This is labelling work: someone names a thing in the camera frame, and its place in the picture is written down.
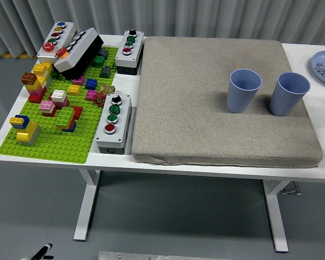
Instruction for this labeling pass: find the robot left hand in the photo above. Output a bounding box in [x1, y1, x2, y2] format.
[20, 243, 54, 260]

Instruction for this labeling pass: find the blue ribbed plastic cup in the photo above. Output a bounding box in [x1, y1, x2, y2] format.
[269, 71, 311, 116]
[226, 68, 262, 114]

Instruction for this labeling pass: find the white table leg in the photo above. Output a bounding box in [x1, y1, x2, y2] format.
[262, 180, 290, 253]
[73, 170, 101, 242]

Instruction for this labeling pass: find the green brick baseplate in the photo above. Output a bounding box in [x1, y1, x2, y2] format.
[0, 46, 119, 165]

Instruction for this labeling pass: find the silver metal plate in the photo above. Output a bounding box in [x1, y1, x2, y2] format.
[97, 251, 233, 260]

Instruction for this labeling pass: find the blue yellow grey brick stack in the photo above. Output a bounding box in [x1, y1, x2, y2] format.
[9, 114, 41, 147]

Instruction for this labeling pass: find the green orange red brick stack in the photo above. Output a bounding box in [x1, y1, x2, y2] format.
[55, 106, 83, 133]

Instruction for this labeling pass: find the pink white red brick stack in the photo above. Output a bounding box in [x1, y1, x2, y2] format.
[39, 100, 57, 118]

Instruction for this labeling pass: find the grey box with black knob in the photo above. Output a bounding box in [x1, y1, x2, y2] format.
[115, 29, 145, 76]
[95, 93, 133, 155]

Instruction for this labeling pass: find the brown yellow red brick tower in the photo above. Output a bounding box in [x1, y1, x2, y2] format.
[21, 71, 48, 103]

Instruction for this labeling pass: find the brass valve red handwheel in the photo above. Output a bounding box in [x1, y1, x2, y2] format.
[93, 83, 116, 108]

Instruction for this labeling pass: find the yellow white brick stack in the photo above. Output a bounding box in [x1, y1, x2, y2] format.
[32, 61, 54, 89]

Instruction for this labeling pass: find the yellow floor tape stripe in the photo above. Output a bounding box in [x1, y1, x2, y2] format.
[0, 53, 37, 59]

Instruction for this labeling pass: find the grey-brown cushion mat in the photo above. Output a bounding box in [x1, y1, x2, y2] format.
[132, 36, 323, 168]

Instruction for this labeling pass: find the white control box black base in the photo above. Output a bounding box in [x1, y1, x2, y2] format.
[54, 27, 105, 81]

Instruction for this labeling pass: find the white five-button control box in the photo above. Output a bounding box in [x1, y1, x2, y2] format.
[36, 21, 77, 64]

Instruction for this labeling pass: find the grey floor pedal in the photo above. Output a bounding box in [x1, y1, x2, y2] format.
[280, 181, 302, 196]

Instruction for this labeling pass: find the grey pleated curtain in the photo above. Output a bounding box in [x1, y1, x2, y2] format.
[0, 0, 325, 59]

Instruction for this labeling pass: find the blue plate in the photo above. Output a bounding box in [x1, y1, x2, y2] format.
[310, 50, 325, 88]

